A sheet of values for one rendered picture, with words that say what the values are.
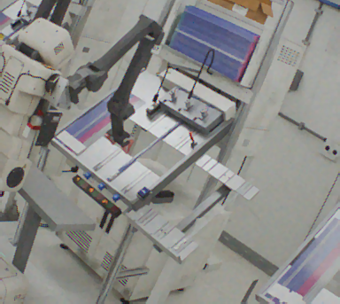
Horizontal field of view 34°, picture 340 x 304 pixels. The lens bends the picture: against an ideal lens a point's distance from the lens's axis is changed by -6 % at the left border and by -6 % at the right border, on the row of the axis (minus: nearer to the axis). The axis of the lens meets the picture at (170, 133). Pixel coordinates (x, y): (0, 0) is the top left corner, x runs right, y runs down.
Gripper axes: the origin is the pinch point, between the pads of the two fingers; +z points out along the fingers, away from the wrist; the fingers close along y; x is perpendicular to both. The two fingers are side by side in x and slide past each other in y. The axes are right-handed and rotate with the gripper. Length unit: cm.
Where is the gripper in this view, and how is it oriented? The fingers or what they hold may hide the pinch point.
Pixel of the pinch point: (119, 147)
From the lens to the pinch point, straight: 277.6
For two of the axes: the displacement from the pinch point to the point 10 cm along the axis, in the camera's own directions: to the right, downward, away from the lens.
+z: 0.4, 7.7, 6.4
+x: -7.1, 4.7, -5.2
